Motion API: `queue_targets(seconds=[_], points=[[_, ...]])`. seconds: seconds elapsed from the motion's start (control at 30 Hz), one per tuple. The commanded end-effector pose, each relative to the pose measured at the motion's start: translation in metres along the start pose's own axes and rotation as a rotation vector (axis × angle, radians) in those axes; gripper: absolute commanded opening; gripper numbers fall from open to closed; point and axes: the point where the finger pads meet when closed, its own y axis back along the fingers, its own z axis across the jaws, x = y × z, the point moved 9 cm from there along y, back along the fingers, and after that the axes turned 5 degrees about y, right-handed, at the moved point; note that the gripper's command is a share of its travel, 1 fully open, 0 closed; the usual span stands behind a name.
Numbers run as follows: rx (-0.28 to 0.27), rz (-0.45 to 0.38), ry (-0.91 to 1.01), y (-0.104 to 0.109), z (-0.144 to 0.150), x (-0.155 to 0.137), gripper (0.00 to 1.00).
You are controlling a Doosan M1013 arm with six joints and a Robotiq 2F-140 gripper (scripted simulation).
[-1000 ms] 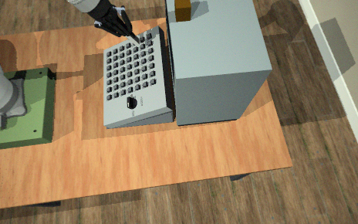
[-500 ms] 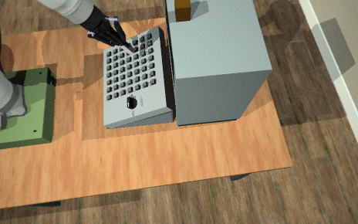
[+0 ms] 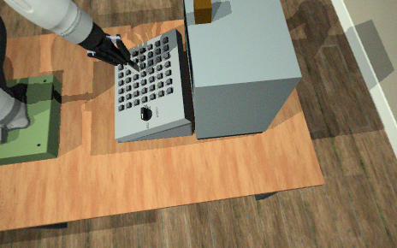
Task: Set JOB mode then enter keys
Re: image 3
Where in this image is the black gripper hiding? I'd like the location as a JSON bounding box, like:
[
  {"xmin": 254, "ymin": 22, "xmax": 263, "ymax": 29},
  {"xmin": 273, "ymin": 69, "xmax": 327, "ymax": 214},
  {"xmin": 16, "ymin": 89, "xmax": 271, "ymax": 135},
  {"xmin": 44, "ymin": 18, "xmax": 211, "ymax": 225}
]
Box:
[{"xmin": 78, "ymin": 22, "xmax": 139, "ymax": 74}]

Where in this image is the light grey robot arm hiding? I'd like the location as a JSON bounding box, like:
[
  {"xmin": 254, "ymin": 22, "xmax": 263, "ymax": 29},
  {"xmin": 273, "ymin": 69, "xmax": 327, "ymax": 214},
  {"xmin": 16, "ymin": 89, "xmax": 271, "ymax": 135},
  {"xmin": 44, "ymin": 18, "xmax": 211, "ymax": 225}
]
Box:
[{"xmin": 0, "ymin": 0, "xmax": 93, "ymax": 145}]

